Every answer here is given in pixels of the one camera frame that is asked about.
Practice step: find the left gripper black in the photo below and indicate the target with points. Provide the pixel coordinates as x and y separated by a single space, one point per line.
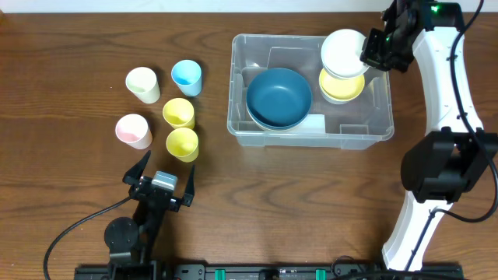
156 194

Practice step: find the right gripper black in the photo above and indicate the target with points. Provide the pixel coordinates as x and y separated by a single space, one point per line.
373 47

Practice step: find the cream plastic cup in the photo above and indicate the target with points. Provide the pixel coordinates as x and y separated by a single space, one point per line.
143 83

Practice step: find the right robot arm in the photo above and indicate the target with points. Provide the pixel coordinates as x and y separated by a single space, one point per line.
456 149

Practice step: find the yellow plastic cup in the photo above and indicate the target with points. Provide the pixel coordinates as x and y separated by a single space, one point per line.
183 144
179 113

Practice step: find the small yellow bowl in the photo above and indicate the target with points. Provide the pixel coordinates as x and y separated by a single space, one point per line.
341 89

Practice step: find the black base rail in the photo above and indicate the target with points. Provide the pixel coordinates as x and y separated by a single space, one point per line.
340 270

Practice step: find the clear plastic storage container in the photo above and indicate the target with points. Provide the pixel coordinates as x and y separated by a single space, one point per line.
358 124

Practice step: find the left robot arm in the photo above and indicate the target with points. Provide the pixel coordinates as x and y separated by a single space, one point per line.
131 240

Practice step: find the small grey bowl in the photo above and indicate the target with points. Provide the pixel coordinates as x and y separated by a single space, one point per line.
333 100

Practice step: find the large dark blue bowl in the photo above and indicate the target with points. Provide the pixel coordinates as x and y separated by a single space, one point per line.
278 120

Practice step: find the pink plastic cup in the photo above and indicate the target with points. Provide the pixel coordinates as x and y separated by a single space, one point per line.
133 130

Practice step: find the light blue plastic cup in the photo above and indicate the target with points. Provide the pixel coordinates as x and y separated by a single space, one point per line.
187 75

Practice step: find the small white bowl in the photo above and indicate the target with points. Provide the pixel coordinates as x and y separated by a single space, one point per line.
340 54

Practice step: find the yellow plastic cup upper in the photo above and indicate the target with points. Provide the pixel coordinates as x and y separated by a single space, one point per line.
179 113

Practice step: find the yellow plastic cup lower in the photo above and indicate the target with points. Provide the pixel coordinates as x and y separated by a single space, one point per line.
183 144

